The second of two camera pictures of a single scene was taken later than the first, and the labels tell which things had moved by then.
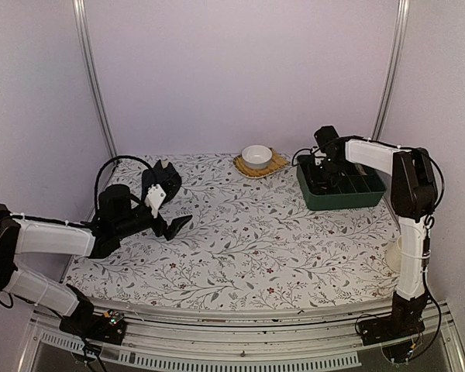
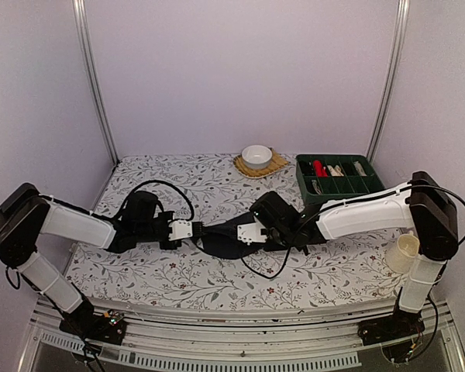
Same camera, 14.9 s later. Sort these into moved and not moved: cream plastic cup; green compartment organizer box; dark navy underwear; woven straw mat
Moved: dark navy underwear
Not moved: woven straw mat; cream plastic cup; green compartment organizer box
